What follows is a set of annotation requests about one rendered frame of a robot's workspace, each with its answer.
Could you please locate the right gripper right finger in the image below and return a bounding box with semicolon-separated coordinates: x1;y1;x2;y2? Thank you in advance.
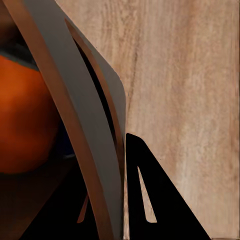
125;133;211;240

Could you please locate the trash can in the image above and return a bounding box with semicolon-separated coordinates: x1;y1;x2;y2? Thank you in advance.
0;0;126;240

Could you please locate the can of soda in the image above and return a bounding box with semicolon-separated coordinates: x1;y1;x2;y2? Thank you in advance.
53;120;76;158
0;38;62;176

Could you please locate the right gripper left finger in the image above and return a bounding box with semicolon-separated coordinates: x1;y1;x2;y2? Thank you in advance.
19;160;100;240

